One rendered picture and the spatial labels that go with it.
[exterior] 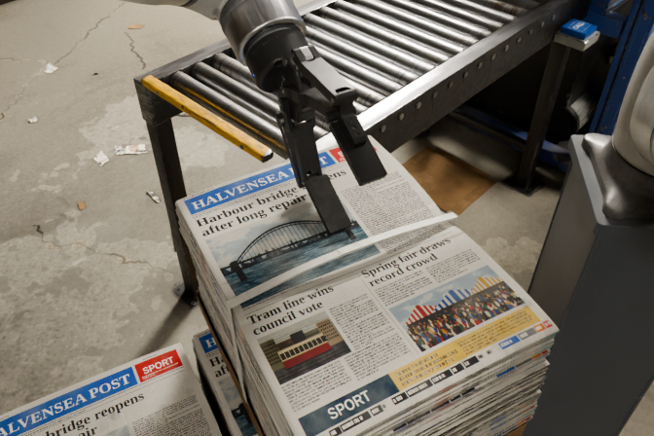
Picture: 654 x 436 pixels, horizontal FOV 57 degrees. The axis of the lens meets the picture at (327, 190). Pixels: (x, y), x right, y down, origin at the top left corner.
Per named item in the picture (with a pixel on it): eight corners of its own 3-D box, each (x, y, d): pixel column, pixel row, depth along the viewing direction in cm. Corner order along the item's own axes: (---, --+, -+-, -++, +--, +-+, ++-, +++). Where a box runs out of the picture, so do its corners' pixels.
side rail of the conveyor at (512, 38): (293, 224, 126) (290, 179, 118) (275, 211, 129) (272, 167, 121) (587, 18, 199) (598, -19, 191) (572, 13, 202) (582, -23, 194)
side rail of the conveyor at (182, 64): (154, 127, 153) (144, 86, 145) (141, 118, 155) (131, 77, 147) (458, -24, 226) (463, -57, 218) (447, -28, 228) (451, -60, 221)
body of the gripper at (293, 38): (309, 18, 68) (345, 84, 66) (297, 62, 76) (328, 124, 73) (248, 32, 66) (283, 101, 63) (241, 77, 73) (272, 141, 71)
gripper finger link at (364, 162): (354, 118, 61) (356, 114, 61) (385, 177, 59) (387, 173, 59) (328, 127, 60) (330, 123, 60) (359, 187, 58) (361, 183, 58)
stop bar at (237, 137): (262, 164, 122) (261, 157, 121) (140, 86, 144) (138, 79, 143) (274, 158, 124) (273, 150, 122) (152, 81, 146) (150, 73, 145)
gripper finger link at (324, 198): (305, 181, 72) (303, 184, 72) (330, 233, 70) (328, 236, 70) (327, 173, 73) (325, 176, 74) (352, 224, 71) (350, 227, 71)
